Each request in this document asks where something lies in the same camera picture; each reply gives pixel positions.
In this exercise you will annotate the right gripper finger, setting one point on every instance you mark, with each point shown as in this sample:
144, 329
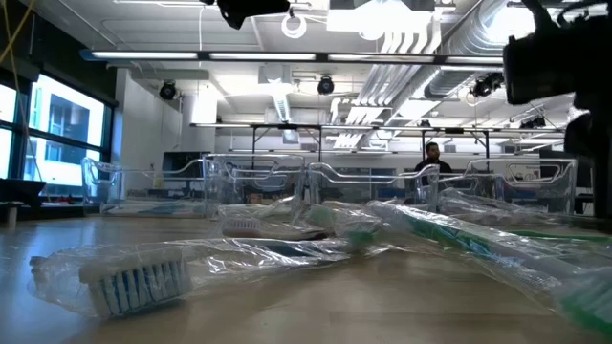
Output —
603, 191

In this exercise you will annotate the blue toothbrush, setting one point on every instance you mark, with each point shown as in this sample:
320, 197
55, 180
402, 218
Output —
158, 209
138, 289

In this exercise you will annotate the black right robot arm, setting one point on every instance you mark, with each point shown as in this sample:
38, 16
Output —
593, 19

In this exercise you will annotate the black computer monitor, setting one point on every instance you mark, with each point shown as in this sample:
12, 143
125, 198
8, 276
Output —
581, 177
184, 162

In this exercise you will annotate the long ceiling light bar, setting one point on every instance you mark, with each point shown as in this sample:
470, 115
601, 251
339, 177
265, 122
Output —
263, 56

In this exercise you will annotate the clear plastic bin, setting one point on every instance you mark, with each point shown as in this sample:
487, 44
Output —
334, 172
225, 181
550, 191
102, 184

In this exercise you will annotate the person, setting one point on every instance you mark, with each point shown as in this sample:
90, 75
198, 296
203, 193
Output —
432, 150

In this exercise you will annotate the large room window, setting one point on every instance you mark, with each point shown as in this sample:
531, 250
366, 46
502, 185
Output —
72, 119

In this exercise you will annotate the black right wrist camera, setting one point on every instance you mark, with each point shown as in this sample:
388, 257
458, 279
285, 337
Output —
535, 67

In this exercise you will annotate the black ceiling camera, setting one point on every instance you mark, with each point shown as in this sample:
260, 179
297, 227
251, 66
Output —
325, 85
483, 85
168, 91

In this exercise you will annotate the black overhead rack frame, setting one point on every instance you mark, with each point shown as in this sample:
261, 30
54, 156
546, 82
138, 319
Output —
287, 126

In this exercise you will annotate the silver ventilation duct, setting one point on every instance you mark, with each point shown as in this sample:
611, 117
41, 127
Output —
478, 28

